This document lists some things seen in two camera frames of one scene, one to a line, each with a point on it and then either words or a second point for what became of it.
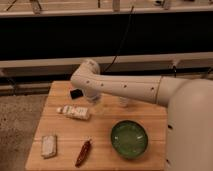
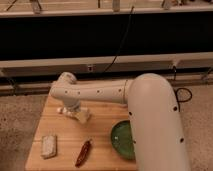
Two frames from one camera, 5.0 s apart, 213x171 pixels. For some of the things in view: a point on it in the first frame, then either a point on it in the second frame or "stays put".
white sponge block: x=49 y=146 stays put
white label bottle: x=74 y=112 stays put
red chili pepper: x=83 y=153 stays put
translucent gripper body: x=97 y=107 → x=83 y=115
